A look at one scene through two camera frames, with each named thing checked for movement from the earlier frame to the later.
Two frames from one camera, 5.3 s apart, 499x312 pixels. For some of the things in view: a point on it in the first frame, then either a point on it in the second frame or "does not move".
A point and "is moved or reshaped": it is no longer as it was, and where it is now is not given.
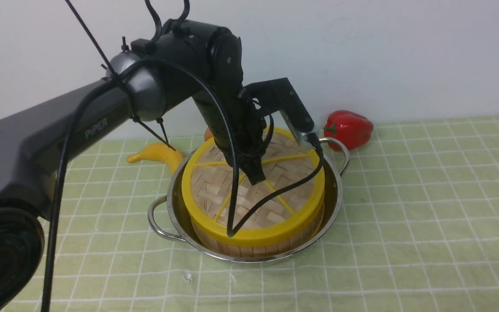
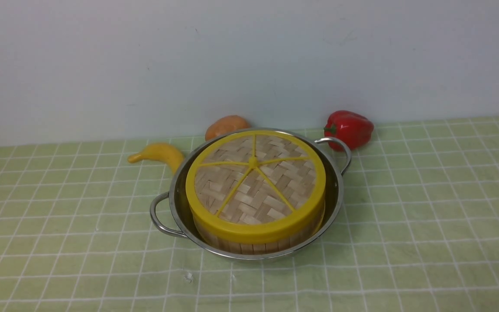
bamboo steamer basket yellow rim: (292, 231) is moved or reshaped
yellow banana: (160, 152) does not move
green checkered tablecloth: (432, 218) does not move
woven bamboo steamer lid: (232, 208) does not move
